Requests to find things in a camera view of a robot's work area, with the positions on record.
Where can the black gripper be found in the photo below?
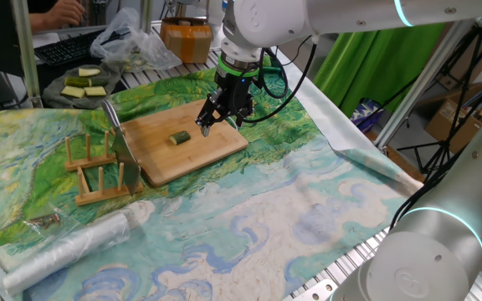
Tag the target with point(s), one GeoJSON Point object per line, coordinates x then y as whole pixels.
{"type": "Point", "coordinates": [237, 96]}

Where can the steel cleaver knife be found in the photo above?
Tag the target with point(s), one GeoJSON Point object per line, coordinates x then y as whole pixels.
{"type": "Point", "coordinates": [126, 159]}

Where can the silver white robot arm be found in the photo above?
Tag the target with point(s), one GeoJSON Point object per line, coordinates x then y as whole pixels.
{"type": "Point", "coordinates": [433, 259]}

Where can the green cucumber chunk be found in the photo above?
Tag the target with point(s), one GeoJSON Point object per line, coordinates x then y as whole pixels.
{"type": "Point", "coordinates": [180, 138]}

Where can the dark green cucumber piece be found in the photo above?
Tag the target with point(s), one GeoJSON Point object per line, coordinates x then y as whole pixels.
{"type": "Point", "coordinates": [99, 82]}
{"type": "Point", "coordinates": [77, 82]}

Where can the pale halved cucumber piece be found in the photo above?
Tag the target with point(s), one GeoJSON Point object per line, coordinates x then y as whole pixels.
{"type": "Point", "coordinates": [95, 91]}
{"type": "Point", "coordinates": [89, 72]}
{"type": "Point", "coordinates": [73, 92]}

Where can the person's bare hand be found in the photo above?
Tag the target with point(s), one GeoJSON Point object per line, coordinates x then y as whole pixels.
{"type": "Point", "coordinates": [65, 14]}

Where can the bamboo cutting board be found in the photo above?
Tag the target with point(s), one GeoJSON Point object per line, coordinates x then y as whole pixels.
{"type": "Point", "coordinates": [161, 142]}

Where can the crumpled clear plastic bag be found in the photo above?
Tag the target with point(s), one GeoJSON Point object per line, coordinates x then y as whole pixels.
{"type": "Point", "coordinates": [140, 46]}

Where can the painted landscape tablecloth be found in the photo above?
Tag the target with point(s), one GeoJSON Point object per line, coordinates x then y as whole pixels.
{"type": "Point", "coordinates": [266, 209]}

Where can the wooden peg rack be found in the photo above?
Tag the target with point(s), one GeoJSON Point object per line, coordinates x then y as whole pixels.
{"type": "Point", "coordinates": [98, 194]}

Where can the blue white patterned bag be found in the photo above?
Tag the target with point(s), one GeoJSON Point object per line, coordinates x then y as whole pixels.
{"type": "Point", "coordinates": [366, 115]}

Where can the black computer keyboard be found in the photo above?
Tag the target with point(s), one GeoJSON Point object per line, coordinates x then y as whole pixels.
{"type": "Point", "coordinates": [65, 48]}

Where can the green curtain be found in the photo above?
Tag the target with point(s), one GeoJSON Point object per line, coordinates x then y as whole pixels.
{"type": "Point", "coordinates": [370, 62]}

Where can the small bag of screws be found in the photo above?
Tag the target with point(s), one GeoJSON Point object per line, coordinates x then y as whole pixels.
{"type": "Point", "coordinates": [44, 220]}

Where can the clear plastic bag roll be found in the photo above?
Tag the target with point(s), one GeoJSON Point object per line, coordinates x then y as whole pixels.
{"type": "Point", "coordinates": [65, 251]}

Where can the metal mounting plate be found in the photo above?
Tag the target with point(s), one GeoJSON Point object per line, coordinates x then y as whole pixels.
{"type": "Point", "coordinates": [314, 290]}

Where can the open cardboard box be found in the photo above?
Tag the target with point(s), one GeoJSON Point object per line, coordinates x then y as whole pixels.
{"type": "Point", "coordinates": [446, 121]}

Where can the black tripod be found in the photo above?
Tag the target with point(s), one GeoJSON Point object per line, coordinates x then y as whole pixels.
{"type": "Point", "coordinates": [445, 143]}

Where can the aluminium frame beam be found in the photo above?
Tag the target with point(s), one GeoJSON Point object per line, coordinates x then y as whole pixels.
{"type": "Point", "coordinates": [25, 50]}
{"type": "Point", "coordinates": [416, 92]}
{"type": "Point", "coordinates": [146, 16]}

